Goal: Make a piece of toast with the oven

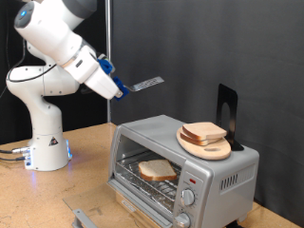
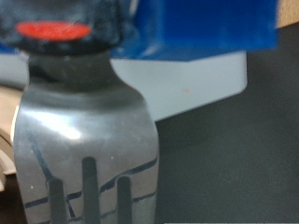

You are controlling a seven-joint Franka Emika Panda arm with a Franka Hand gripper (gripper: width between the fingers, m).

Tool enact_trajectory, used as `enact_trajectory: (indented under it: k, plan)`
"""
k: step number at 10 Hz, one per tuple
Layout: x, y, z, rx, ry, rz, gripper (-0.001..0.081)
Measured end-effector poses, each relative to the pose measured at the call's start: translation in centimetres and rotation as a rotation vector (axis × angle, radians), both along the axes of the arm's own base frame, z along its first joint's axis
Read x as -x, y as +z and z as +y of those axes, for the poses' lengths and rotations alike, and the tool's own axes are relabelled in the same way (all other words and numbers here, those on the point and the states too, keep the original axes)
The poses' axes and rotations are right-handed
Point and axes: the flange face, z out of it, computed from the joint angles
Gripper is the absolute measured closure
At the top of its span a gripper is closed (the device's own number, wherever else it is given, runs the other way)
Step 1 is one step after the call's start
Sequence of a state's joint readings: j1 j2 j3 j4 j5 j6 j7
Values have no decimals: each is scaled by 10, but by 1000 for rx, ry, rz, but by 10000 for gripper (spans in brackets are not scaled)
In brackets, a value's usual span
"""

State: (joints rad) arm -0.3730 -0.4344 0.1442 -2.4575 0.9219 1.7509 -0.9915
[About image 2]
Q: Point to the black spatula with blue block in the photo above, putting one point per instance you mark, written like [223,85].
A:
[84,130]

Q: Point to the round wooden plate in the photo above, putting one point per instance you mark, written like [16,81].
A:
[7,109]

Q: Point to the silver toaster oven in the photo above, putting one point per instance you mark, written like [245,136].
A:
[187,84]

